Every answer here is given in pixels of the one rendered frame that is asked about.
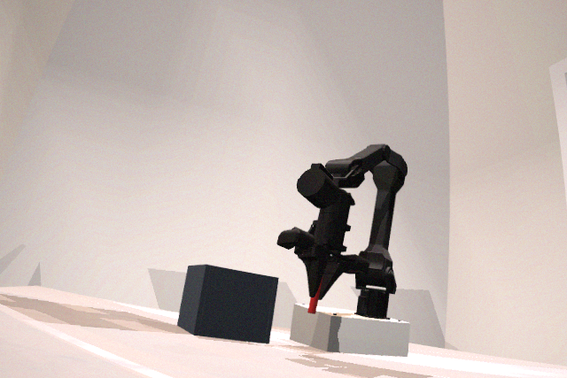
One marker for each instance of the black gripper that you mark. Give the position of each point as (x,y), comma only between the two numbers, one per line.
(328,240)

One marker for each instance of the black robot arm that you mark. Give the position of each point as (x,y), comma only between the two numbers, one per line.
(324,188)

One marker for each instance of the red peg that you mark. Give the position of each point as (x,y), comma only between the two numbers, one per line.
(314,301)

